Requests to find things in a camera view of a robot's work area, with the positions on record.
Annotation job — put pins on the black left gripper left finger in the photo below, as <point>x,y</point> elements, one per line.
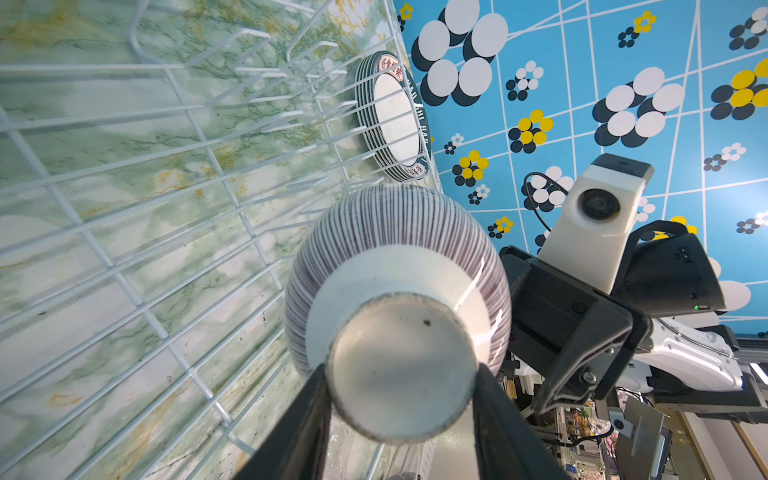
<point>297,446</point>

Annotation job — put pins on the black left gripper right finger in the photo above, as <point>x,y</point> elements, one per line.
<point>506,447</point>

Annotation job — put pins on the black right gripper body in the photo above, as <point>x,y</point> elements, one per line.
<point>581,339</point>

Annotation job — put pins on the large plain white plate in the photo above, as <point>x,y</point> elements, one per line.
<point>391,112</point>

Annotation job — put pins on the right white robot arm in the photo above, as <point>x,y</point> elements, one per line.
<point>697,370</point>

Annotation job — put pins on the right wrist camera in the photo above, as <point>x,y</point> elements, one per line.
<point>597,217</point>

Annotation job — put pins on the white wire dish rack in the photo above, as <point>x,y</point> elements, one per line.
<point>161,162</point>

